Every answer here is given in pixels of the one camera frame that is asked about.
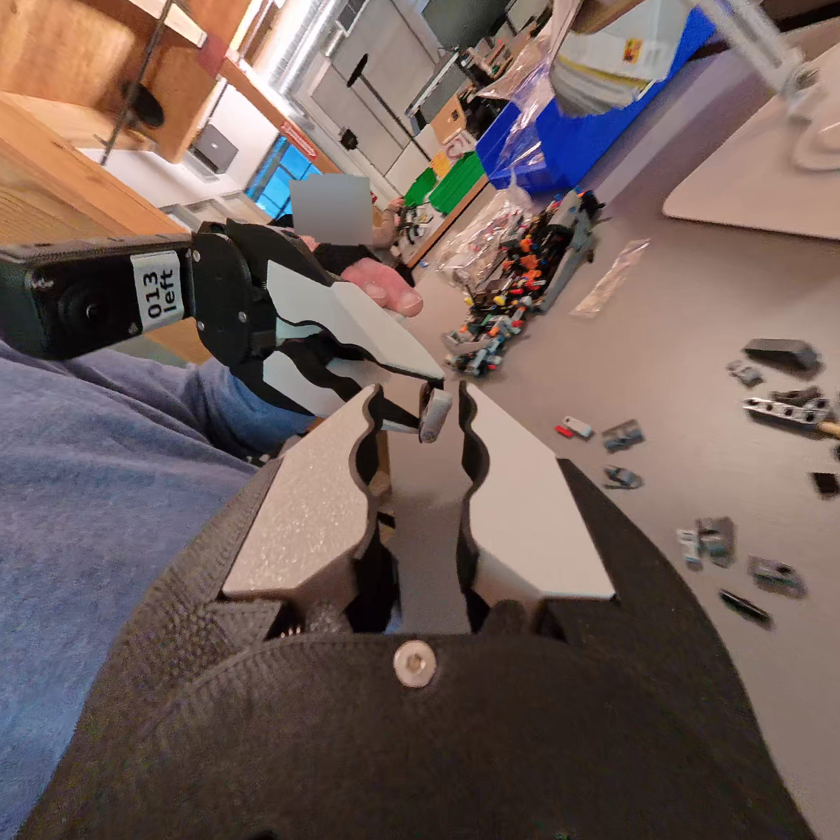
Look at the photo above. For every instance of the partly built lego car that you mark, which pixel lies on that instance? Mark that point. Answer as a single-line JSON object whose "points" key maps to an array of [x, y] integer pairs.
{"points": [[525, 275]]}

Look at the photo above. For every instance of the red wall sign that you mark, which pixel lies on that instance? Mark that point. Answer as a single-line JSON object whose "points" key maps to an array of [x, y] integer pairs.
{"points": [[298, 140]]}

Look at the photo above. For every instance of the person's left hand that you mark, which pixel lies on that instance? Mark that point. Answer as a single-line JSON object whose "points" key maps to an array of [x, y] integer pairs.
{"points": [[387, 292]]}

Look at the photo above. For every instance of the black pendant lamp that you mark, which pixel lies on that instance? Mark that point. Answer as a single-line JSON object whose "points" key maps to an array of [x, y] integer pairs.
{"points": [[358, 69]]}

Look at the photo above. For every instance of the round white stand foot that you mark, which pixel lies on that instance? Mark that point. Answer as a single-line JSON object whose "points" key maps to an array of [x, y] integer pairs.
{"points": [[820, 144]]}

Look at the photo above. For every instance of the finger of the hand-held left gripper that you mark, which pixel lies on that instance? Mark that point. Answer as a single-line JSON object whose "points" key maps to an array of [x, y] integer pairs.
{"points": [[295, 380], [354, 321]]}

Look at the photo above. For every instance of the cardboard box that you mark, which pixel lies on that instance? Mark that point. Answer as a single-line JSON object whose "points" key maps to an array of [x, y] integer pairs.
{"points": [[448, 118]]}

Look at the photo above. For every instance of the dark grey angled lego connector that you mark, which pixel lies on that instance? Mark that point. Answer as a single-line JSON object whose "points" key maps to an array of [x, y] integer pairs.
{"points": [[797, 396]]}

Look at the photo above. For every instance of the dark grey lego axle connector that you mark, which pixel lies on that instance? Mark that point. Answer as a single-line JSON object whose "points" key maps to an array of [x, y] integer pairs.
{"points": [[778, 577]]}

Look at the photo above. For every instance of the black small lego tile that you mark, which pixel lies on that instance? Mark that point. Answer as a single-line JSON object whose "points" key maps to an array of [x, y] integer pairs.
{"points": [[825, 484]]}

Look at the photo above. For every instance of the light grey lego pin connector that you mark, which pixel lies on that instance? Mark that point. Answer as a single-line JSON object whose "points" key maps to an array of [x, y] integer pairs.
{"points": [[579, 426]]}

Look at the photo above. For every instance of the crumpled clear plastic bags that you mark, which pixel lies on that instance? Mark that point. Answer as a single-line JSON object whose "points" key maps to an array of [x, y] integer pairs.
{"points": [[525, 98]]}

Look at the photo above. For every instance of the black round lamp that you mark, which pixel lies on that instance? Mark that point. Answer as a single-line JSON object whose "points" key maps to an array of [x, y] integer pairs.
{"points": [[144, 108]]}

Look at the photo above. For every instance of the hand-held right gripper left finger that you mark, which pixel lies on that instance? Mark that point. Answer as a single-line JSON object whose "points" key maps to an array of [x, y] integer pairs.
{"points": [[308, 525]]}

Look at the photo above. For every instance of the black lego axle pin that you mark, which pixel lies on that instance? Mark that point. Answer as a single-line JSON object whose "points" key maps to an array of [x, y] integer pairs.
{"points": [[745, 607]]}

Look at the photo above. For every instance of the grey wall box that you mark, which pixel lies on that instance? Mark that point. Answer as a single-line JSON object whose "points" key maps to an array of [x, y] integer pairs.
{"points": [[214, 149]]}

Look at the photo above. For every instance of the small clear plastic bag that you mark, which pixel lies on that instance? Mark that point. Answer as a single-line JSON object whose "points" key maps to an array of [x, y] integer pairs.
{"points": [[610, 279]]}

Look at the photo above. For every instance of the blue window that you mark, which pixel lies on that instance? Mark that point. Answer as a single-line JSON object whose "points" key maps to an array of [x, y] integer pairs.
{"points": [[275, 174]]}

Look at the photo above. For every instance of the ribbed metal duct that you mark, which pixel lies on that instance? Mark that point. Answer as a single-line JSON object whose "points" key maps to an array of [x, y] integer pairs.
{"points": [[295, 46]]}

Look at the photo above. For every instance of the dark grey lego hinge assembly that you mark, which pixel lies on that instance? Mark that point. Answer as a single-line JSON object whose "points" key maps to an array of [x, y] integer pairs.
{"points": [[436, 413]]}

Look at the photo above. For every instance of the black ceiling camera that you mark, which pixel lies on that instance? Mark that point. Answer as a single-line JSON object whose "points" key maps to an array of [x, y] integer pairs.
{"points": [[348, 138]]}

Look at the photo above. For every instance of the dark grey curved lego panel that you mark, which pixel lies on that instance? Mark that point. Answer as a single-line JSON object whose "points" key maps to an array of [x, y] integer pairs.
{"points": [[784, 354]]}

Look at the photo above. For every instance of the wooden desk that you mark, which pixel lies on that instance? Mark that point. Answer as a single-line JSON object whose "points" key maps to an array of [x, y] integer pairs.
{"points": [[453, 223]]}

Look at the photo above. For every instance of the dark grey L-shaped lego beam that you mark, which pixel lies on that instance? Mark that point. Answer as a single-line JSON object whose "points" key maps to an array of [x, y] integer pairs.
{"points": [[761, 408]]}

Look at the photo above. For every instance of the blue storage bin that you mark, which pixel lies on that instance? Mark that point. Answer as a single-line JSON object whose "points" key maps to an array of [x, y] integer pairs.
{"points": [[577, 138]]}

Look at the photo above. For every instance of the light grey lego joint connector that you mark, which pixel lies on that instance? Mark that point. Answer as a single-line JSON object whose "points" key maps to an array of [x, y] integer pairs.
{"points": [[689, 548], [745, 373]]}

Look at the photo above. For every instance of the tan lego pin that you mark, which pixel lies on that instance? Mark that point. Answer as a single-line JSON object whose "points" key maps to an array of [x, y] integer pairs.
{"points": [[830, 428]]}

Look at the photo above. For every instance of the large clear plastic bag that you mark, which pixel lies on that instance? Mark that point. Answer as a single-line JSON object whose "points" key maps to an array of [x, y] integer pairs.
{"points": [[472, 249]]}

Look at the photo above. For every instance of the person's blue sweater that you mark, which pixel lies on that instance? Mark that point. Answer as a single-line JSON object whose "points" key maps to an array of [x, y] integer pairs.
{"points": [[98, 525]]}

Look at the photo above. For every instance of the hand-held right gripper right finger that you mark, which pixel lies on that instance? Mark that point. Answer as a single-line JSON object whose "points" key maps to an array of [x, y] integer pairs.
{"points": [[538, 525]]}

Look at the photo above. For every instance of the dark grey double-pin lego connector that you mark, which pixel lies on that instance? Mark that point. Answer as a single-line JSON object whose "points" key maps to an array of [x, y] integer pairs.
{"points": [[622, 436]]}

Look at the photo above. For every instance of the instruction booklet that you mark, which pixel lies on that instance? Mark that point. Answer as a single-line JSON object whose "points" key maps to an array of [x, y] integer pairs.
{"points": [[617, 59]]}

